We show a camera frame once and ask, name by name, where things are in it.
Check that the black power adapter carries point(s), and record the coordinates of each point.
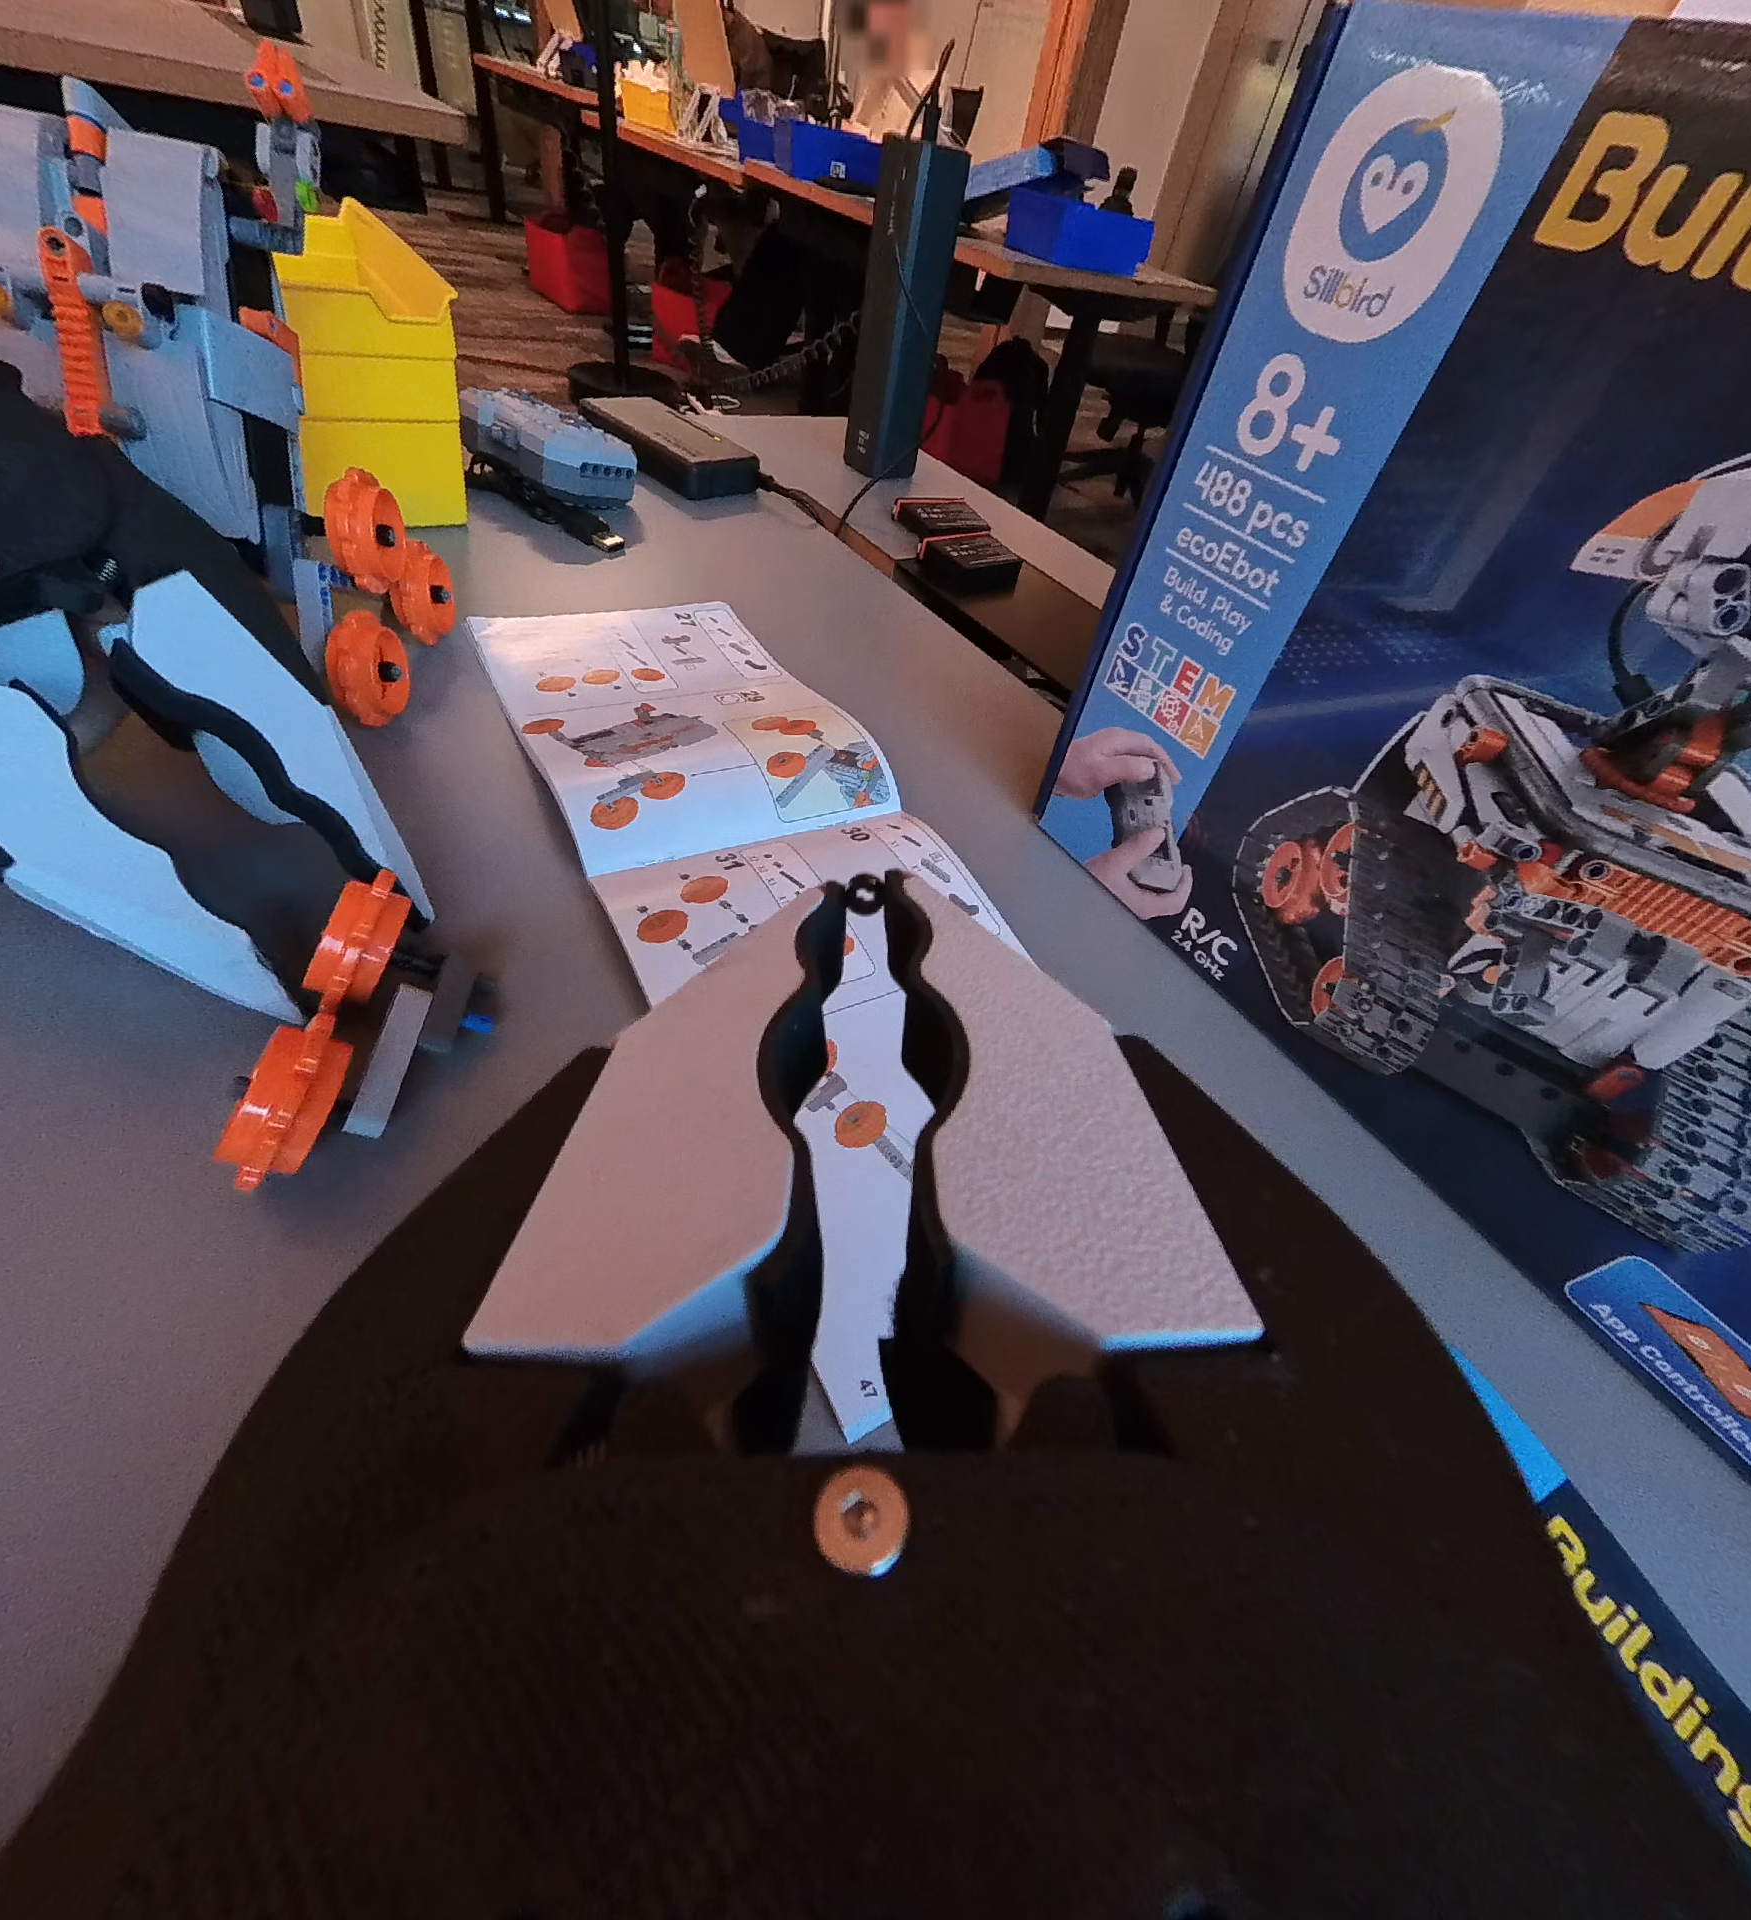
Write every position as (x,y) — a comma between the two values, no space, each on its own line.
(673,444)

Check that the grey desk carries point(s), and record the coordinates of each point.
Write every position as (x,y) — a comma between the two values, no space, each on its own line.
(140,1351)

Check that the grey side table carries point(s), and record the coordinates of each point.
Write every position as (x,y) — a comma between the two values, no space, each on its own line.
(832,449)

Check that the plain office table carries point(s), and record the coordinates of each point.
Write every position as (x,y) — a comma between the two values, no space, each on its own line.
(215,76)

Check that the black battery pack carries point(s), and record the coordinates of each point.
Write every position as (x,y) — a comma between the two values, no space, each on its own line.
(941,519)
(972,563)

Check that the grey beam orange wheel assembly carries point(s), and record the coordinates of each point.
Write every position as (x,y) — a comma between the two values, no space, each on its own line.
(282,1104)

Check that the blue robot kit box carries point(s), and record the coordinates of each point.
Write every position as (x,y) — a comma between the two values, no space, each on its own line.
(1416,631)

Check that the long wooden table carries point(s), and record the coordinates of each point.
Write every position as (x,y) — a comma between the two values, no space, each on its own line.
(695,158)

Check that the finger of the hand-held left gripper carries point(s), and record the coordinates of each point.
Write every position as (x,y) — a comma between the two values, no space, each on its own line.
(36,810)
(269,682)

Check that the grey battery hub block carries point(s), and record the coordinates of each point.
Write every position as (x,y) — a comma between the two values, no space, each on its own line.
(543,444)

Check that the red storage bin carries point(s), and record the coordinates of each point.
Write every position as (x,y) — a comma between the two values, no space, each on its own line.
(964,428)
(567,263)
(690,307)

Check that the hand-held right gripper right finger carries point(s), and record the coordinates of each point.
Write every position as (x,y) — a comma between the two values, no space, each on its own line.
(1085,1201)

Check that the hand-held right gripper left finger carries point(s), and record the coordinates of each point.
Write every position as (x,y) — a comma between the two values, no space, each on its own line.
(634,1201)

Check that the small yellow bin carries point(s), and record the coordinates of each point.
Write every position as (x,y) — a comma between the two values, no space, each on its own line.
(646,104)

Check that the yellow storage bin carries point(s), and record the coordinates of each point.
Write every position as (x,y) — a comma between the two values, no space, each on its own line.
(380,377)

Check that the black light stand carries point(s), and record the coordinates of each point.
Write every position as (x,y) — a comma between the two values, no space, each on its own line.
(610,181)

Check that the open instruction booklet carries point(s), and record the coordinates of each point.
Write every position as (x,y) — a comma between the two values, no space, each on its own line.
(575,773)

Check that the blue plastic bin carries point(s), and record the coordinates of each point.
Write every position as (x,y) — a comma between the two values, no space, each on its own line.
(832,151)
(1078,234)

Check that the black tower device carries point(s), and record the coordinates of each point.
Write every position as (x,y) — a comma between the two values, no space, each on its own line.
(900,332)

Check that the grey orange block robot model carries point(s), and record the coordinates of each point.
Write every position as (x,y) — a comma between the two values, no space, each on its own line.
(164,195)

